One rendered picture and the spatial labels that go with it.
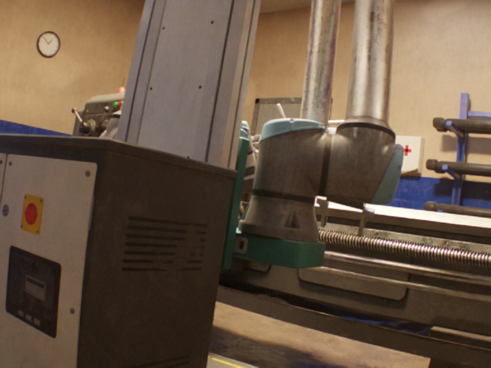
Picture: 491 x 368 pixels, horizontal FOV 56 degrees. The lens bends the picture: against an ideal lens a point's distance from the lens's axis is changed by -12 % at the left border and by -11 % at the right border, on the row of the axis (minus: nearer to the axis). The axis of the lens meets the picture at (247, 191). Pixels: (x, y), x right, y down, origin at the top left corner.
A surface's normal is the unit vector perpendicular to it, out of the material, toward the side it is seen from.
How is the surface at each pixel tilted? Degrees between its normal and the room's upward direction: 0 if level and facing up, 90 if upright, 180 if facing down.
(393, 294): 90
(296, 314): 90
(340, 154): 75
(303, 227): 70
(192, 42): 90
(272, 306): 90
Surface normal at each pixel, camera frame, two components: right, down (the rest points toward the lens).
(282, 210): 0.04, -0.37
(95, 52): 0.76, 0.09
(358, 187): -0.19, 0.53
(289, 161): -0.13, -0.04
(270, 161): -0.58, -0.11
